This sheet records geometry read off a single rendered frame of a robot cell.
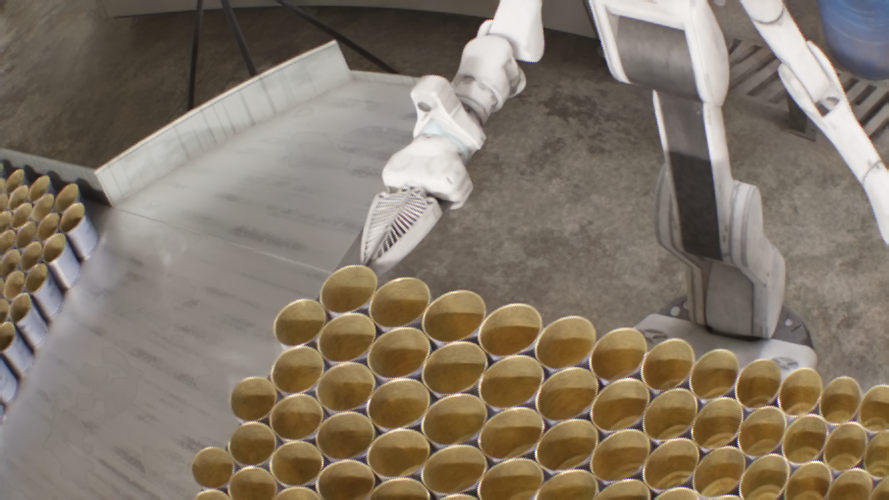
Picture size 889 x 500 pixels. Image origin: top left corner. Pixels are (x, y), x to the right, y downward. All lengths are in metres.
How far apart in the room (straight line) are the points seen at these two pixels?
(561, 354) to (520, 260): 1.66
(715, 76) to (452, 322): 0.58
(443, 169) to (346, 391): 0.29
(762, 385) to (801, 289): 1.56
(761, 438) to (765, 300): 1.07
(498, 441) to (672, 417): 0.20
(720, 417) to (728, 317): 1.14
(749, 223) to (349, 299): 0.78
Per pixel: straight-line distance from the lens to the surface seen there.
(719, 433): 1.25
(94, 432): 1.65
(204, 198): 1.83
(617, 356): 1.31
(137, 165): 1.91
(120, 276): 1.82
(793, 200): 3.01
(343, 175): 1.73
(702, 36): 1.63
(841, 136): 1.50
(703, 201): 1.94
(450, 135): 1.53
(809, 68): 1.50
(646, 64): 1.70
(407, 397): 1.35
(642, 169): 3.13
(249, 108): 1.88
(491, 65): 1.62
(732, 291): 2.33
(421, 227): 1.47
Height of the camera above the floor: 2.21
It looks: 46 degrees down
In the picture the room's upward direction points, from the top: 24 degrees counter-clockwise
